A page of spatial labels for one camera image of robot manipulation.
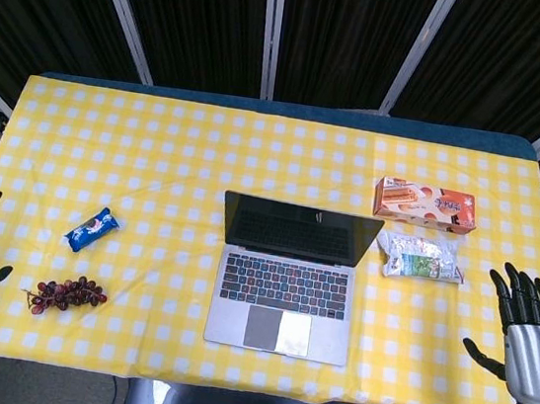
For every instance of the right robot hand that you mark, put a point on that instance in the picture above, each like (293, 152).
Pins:
(531, 353)

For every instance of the silver laptop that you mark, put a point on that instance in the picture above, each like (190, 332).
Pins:
(289, 284)

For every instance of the red grape bunch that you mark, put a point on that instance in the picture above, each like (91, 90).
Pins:
(66, 294)

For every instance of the blue cookie packet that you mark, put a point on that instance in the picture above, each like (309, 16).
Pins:
(93, 230)

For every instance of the white green snack bag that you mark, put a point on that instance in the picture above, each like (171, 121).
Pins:
(419, 258)

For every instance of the orange snack box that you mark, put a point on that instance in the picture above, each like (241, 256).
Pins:
(424, 206)

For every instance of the yellow checkered tablecloth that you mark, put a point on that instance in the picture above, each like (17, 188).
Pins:
(263, 251)

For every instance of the blue table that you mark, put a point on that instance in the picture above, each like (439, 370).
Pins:
(282, 110)

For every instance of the black folding screen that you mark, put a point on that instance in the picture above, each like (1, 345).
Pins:
(292, 30)

